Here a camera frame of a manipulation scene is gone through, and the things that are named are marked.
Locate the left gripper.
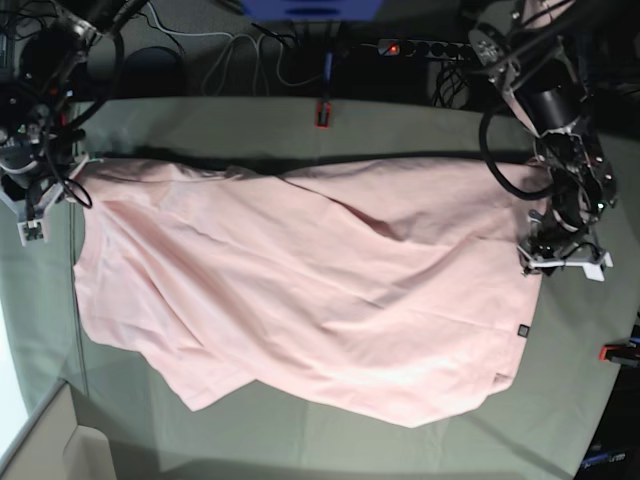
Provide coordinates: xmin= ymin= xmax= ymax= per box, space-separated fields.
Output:
xmin=517 ymin=227 xmax=610 ymax=275

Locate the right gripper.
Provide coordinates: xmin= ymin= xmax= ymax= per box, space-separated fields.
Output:
xmin=1 ymin=152 xmax=100 ymax=225

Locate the pink t-shirt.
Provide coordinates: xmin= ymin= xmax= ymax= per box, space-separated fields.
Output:
xmin=74 ymin=158 xmax=540 ymax=428

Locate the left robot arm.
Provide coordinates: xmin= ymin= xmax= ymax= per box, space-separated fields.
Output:
xmin=468 ymin=1 xmax=618 ymax=281

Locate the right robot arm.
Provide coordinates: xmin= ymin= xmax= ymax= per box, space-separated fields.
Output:
xmin=1 ymin=1 xmax=144 ymax=226

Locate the red black side clamp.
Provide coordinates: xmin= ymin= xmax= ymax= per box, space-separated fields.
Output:
xmin=599 ymin=337 xmax=640 ymax=368

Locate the green table cloth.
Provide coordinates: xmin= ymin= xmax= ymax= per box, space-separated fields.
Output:
xmin=1 ymin=97 xmax=639 ymax=479

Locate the white power strip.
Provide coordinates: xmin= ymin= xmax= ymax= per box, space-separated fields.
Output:
xmin=377 ymin=39 xmax=476 ymax=62

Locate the cardboard box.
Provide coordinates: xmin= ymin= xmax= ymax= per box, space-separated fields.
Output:
xmin=1 ymin=380 xmax=117 ymax=480

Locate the red black table clamp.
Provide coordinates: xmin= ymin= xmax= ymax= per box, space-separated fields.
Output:
xmin=314 ymin=99 xmax=331 ymax=129

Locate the blue box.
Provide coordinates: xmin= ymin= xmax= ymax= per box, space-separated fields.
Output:
xmin=241 ymin=0 xmax=383 ymax=21

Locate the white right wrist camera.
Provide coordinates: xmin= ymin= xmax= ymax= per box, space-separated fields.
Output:
xmin=17 ymin=219 xmax=48 ymax=247

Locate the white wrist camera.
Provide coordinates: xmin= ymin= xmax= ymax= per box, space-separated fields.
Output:
xmin=17 ymin=219 xmax=48 ymax=247
xmin=582 ymin=251 xmax=614 ymax=282

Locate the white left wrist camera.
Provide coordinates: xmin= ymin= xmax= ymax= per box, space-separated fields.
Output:
xmin=582 ymin=251 xmax=614 ymax=282

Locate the white cable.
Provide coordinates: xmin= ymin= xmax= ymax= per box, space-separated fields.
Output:
xmin=144 ymin=0 xmax=326 ymax=96

